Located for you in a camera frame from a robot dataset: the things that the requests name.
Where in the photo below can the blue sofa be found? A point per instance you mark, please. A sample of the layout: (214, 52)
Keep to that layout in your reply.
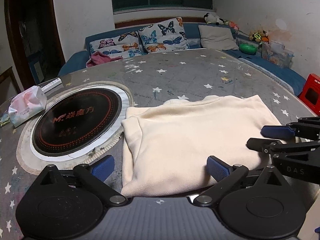
(78, 60)

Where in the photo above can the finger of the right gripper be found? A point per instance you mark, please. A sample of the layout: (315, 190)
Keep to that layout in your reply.
(306, 128)
(275, 146)

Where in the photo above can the left butterfly pillow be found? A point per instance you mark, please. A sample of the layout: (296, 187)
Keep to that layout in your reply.
(126, 45)

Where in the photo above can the dark wooden sideboard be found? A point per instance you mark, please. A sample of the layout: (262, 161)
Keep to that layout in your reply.
(9, 86)

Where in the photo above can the yellow orange plush toys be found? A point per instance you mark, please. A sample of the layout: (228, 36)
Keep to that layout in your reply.
(259, 36)

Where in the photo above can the small colourful card pack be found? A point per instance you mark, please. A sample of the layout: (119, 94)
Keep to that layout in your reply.
(4, 120)

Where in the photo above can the cream white garment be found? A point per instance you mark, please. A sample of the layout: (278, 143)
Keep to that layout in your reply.
(166, 147)

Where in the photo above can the red box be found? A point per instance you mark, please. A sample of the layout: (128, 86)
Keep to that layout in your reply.
(310, 94)

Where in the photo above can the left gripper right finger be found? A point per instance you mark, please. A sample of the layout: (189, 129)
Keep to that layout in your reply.
(228, 178)

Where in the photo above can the white remote control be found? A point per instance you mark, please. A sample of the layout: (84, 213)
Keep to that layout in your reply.
(51, 85)

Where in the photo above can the clear plastic storage bin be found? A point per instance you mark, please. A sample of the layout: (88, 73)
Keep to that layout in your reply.
(277, 54)

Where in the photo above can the pink cloth on sofa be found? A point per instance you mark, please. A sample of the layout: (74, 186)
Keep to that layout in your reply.
(98, 58)

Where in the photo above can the right butterfly pillow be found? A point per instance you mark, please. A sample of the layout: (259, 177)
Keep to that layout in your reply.
(164, 36)

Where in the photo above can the beige cushion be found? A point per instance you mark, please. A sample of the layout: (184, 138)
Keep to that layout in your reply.
(217, 38)

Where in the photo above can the butterfly pillow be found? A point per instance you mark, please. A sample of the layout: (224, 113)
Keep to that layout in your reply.
(126, 45)
(164, 36)

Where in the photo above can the round black induction cooktop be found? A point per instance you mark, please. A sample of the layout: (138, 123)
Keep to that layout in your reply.
(76, 121)

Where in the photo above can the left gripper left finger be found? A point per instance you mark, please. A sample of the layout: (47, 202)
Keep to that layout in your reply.
(92, 177)

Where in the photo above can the pastel soft tissue pack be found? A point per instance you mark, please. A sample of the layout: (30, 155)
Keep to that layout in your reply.
(26, 105)

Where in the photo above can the black white plush toy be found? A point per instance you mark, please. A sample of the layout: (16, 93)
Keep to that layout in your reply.
(213, 19)

